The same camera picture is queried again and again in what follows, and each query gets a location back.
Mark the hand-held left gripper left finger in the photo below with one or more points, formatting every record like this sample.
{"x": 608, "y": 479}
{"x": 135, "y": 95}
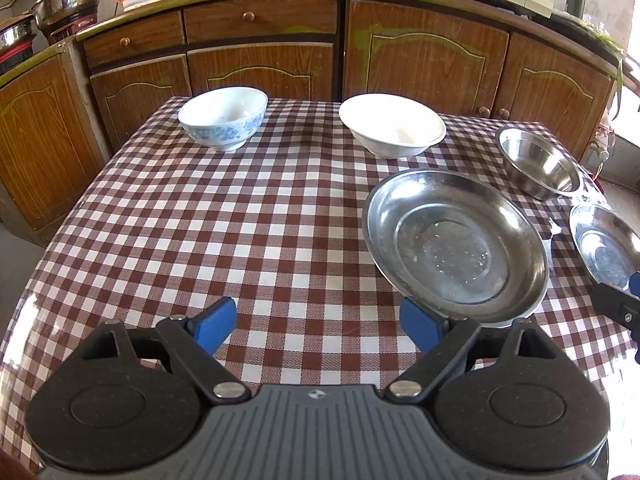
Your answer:
{"x": 216, "y": 326}

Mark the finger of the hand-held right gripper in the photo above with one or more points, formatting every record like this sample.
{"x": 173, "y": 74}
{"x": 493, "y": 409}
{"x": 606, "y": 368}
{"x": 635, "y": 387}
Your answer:
{"x": 636, "y": 342}
{"x": 620, "y": 302}

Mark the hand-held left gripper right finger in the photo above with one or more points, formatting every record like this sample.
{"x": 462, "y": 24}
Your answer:
{"x": 419, "y": 327}

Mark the small stainless steel plate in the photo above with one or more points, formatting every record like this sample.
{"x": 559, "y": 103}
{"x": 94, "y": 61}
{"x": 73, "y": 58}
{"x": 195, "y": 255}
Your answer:
{"x": 607, "y": 250}

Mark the large stainless steel plate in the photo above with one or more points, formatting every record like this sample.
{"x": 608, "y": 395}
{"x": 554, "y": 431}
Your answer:
{"x": 452, "y": 245}

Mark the stainless steel bowl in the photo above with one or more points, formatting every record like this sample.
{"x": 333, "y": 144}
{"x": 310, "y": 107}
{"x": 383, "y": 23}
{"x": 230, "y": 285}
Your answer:
{"x": 537, "y": 162}

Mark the plain white bowl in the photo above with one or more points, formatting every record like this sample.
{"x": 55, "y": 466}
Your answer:
{"x": 392, "y": 122}

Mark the blue floral bowl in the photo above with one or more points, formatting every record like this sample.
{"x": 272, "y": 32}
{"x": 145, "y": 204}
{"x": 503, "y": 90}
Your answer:
{"x": 220, "y": 115}

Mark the red checkered tablecloth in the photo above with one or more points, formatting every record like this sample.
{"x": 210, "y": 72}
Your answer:
{"x": 200, "y": 230}

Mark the bright window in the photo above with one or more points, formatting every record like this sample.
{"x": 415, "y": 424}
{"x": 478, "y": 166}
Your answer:
{"x": 631, "y": 160}

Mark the pink bag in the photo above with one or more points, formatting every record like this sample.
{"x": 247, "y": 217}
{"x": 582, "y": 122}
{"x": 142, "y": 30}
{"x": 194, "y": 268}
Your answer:
{"x": 606, "y": 130}

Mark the single-door wooden cabinet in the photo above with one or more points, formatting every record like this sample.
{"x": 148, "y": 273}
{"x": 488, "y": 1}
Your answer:
{"x": 40, "y": 150}

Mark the green onions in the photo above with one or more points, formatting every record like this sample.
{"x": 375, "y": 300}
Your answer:
{"x": 612, "y": 52}

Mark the two-door wooden cabinet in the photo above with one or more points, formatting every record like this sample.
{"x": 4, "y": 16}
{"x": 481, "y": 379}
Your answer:
{"x": 430, "y": 60}

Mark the clear plastic bag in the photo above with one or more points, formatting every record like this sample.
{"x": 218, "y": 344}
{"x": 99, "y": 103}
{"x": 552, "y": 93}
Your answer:
{"x": 597, "y": 25}

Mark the wooden cabinet with drawers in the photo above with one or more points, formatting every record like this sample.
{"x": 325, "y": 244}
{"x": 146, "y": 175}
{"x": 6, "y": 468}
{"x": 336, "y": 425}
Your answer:
{"x": 260, "y": 25}

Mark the green thermos bottle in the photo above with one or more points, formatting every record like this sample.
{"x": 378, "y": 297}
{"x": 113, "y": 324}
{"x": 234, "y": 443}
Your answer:
{"x": 575, "y": 0}

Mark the red electric cooker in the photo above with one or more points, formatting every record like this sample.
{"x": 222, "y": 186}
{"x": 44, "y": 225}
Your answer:
{"x": 15, "y": 57}
{"x": 67, "y": 27}

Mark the steel pot with brown lid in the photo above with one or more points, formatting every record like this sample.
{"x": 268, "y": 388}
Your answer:
{"x": 15, "y": 32}

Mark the lidded steel pot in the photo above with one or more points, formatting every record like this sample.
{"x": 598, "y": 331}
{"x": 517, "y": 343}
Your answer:
{"x": 67, "y": 0}

